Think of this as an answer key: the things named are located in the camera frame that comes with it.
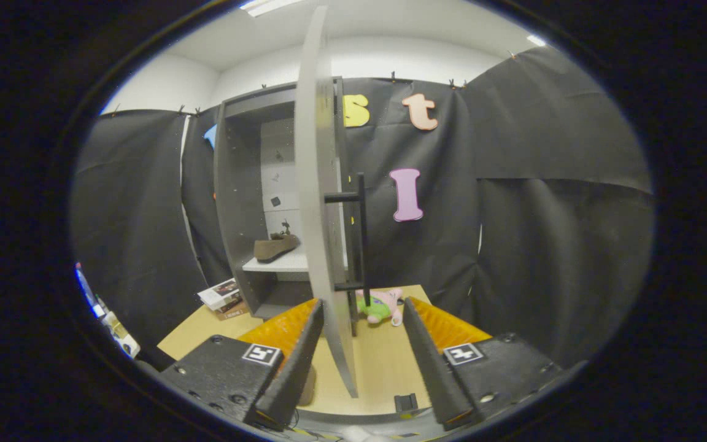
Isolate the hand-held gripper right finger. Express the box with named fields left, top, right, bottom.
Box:
left=403, top=297, right=566, bottom=432

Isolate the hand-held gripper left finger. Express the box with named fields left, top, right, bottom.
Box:
left=160, top=298, right=325, bottom=432

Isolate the brown fuzzy shoe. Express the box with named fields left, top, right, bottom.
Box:
left=253, top=232, right=301, bottom=264
left=297, top=363, right=317, bottom=407

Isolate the dark grey shoe cabinet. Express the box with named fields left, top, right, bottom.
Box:
left=214, top=77, right=354, bottom=321

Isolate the light grey shoe cabinet door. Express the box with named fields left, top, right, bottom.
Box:
left=294, top=5, right=371, bottom=398

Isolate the green and pink plush toy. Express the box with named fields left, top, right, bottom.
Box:
left=355, top=288, right=404, bottom=327

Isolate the brown cover book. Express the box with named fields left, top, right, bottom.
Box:
left=212, top=300, right=250, bottom=321

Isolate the white fabric object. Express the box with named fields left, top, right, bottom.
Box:
left=344, top=427, right=391, bottom=441

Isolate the black backdrop cloth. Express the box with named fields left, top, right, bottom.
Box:
left=71, top=46, right=655, bottom=369

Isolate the white and yellow box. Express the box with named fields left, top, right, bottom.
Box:
left=104, top=310, right=141, bottom=358

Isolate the blue printed packet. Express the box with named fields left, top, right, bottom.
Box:
left=75, top=264, right=106, bottom=317

